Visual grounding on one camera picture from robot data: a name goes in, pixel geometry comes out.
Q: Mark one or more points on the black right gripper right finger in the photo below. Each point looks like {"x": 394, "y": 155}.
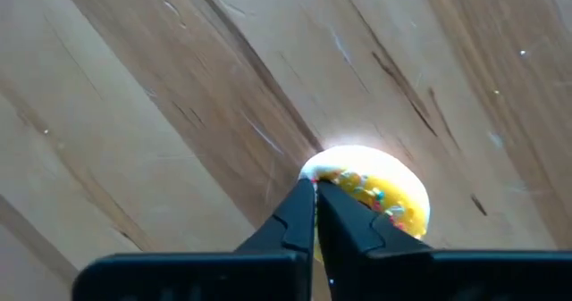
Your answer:
{"x": 357, "y": 247}

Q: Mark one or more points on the yellow donut with sprinkles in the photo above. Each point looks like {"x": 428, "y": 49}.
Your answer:
{"x": 393, "y": 176}

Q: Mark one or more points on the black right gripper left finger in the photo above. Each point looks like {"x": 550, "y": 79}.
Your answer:
{"x": 286, "y": 247}

